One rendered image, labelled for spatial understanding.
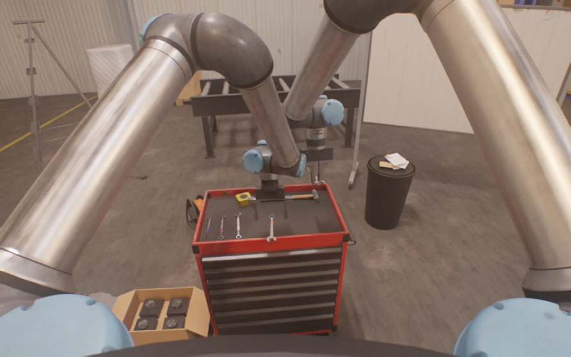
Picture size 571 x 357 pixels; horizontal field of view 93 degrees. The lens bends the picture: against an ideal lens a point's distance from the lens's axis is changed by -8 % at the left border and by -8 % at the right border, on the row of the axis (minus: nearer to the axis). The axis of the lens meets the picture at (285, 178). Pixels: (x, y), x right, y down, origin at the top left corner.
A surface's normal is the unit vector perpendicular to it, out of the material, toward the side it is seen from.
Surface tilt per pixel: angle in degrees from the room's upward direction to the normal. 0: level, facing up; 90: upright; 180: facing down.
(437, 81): 90
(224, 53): 91
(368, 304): 0
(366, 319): 0
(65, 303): 5
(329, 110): 78
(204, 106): 90
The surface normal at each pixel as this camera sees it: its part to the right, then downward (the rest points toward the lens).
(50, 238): 0.74, -0.13
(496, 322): -0.09, -0.85
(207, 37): -0.05, 0.27
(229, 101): 0.15, 0.49
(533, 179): -0.81, 0.01
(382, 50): -0.33, 0.47
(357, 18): -0.18, 0.90
